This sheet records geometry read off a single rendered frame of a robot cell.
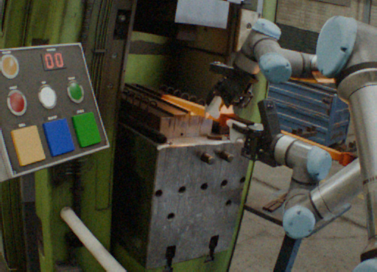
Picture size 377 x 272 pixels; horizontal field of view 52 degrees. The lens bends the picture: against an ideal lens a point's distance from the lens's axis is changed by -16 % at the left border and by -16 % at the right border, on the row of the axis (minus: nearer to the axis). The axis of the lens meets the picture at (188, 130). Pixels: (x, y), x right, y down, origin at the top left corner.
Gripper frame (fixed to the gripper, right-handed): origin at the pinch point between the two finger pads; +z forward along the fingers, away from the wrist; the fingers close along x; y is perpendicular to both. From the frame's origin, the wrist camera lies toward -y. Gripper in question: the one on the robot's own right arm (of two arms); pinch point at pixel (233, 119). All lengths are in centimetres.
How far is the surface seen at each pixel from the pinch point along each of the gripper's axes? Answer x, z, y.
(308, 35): 707, 517, -31
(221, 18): 5.6, 16.5, -28.5
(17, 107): -64, -4, -7
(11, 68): -65, 1, -15
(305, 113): 319, 212, 64
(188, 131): -1.6, 17.3, 8.1
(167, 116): -8.8, 18.9, 3.3
